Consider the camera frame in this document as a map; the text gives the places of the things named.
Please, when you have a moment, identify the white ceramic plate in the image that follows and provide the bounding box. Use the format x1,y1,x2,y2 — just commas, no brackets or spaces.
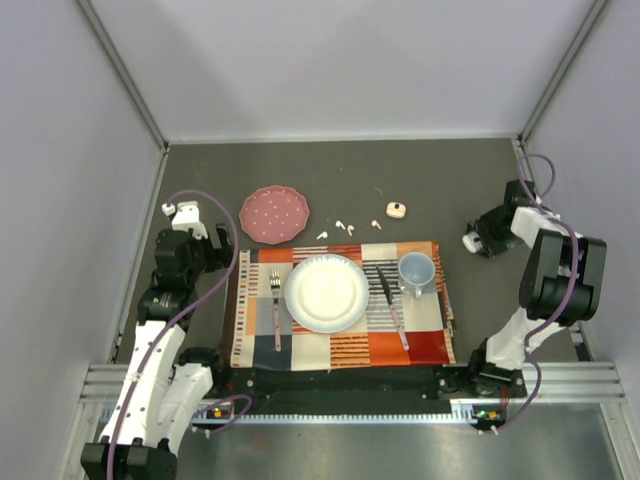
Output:
284,254,370,334

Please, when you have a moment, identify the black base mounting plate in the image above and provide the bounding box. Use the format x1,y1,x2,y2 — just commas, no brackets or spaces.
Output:
205,365,526,415

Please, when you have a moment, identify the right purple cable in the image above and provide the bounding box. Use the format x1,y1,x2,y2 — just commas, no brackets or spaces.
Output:
492,153,589,435

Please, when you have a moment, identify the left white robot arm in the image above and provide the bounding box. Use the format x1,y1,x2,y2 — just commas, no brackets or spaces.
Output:
80,223,238,479

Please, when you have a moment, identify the aluminium frame rail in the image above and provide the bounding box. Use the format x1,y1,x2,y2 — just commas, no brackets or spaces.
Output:
74,0,169,152

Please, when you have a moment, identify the pink polka dot plate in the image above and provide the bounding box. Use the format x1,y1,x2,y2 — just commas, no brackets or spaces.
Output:
239,185,310,245

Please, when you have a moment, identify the pink earbud charging case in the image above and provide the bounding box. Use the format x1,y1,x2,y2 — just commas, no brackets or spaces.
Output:
386,202,407,219

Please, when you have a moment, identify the pink handled fork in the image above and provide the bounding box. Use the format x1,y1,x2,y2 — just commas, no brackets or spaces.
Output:
269,270,281,352

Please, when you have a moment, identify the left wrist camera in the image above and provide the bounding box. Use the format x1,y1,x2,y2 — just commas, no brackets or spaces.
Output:
161,201,208,240

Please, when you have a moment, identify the light blue mug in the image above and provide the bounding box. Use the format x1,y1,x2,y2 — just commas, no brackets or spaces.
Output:
398,252,436,299

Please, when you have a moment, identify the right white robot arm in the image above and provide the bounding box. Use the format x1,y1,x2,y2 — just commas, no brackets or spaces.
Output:
462,180,607,397

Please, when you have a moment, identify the pink handled knife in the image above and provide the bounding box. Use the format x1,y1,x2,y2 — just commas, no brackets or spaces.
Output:
376,266,410,351

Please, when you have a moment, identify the grey slotted cable duct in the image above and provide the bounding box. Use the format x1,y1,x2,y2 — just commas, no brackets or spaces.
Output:
99,398,506,427

